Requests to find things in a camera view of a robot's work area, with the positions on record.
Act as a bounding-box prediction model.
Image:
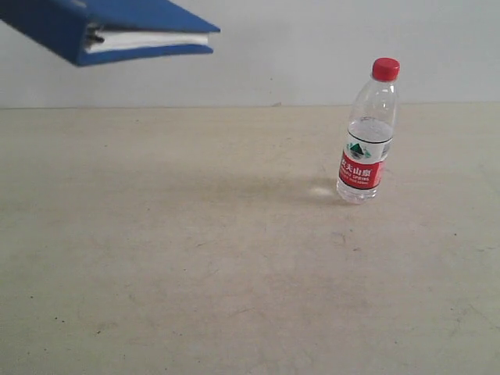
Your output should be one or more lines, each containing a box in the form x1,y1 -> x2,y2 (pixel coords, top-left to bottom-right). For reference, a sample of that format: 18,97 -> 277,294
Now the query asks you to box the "blue binder folder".
1,0 -> 220,66

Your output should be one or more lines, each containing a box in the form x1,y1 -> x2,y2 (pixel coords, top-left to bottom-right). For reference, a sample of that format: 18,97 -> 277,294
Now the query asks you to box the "clear water bottle red cap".
337,57 -> 400,204

